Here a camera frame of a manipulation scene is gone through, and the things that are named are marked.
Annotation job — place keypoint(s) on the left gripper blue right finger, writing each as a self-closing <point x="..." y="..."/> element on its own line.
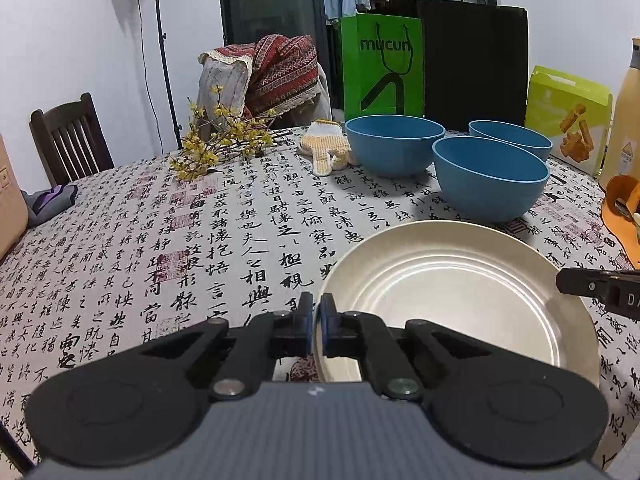
<point x="364" y="337"/>

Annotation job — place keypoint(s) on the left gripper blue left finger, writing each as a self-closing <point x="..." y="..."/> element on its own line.
<point x="251" y="352"/>

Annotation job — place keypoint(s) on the blue bowl front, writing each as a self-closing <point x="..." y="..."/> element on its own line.
<point x="487" y="180"/>

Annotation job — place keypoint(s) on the blue bowl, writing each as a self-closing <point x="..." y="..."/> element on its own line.
<point x="393" y="146"/>
<point x="525" y="138"/>
<point x="487" y="180"/>

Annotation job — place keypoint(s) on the calligraphy print tablecloth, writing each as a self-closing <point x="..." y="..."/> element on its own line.
<point x="141" y="254"/>

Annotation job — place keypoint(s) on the green snack box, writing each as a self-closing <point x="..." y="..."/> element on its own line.
<point x="574" y="113"/>

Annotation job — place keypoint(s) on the yellow dotted work glove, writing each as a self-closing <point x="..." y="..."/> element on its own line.
<point x="328" y="148"/>

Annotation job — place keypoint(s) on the yellow flower branches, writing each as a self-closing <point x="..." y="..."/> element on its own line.
<point x="228" y="133"/>

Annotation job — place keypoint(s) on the grey purple cloth pouch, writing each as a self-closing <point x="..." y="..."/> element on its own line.
<point x="45" y="205"/>

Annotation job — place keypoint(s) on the red patterned blanket on chair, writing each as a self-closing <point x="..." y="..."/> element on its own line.
<point x="276" y="73"/>

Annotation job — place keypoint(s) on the pink small suitcase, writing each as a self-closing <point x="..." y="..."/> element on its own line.
<point x="13" y="209"/>

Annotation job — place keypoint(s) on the black paper bag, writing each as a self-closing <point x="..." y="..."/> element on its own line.
<point x="475" y="62"/>

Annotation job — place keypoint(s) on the green paper shopping bag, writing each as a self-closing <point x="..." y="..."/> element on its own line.
<point x="383" y="65"/>

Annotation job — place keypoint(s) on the dark wooden chair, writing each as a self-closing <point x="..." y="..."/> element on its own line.
<point x="69" y="141"/>

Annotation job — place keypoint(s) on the studio lamp on stand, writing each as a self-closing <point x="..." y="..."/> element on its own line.
<point x="161" y="39"/>

